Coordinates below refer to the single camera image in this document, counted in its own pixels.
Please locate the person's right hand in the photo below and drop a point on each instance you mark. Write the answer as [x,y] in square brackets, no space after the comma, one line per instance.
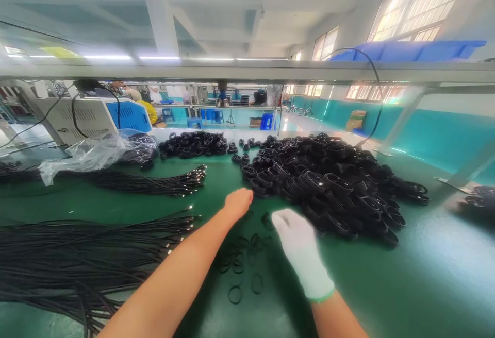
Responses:
[299,249]

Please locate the blue plastic stool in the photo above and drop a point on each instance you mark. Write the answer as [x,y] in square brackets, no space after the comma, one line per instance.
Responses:
[217,116]
[194,122]

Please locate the blue plastic bin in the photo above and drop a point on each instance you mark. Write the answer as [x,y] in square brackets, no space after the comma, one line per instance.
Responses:
[406,50]

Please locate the cardboard box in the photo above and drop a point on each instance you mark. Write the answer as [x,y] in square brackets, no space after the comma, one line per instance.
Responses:
[356,119]

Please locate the person's right fingers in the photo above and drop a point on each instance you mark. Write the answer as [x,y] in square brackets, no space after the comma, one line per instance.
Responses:
[281,219]

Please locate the large window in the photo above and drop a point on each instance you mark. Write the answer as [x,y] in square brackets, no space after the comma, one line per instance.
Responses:
[419,3]

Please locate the group of black rubber bands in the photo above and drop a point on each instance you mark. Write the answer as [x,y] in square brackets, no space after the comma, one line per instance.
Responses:
[241,255]

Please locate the clear plastic bag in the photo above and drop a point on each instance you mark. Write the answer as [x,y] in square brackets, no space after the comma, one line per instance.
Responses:
[93,152]

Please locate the person's left fingers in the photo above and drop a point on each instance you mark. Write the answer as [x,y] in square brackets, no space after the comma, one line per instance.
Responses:
[248,195]

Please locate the white and blue machine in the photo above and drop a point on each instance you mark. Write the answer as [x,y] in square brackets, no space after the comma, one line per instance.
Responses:
[116,115]

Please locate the blue plastic crate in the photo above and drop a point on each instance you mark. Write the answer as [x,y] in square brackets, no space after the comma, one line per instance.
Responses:
[267,121]

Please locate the person's left hand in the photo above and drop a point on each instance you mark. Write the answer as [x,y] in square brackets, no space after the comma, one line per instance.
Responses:
[238,200]

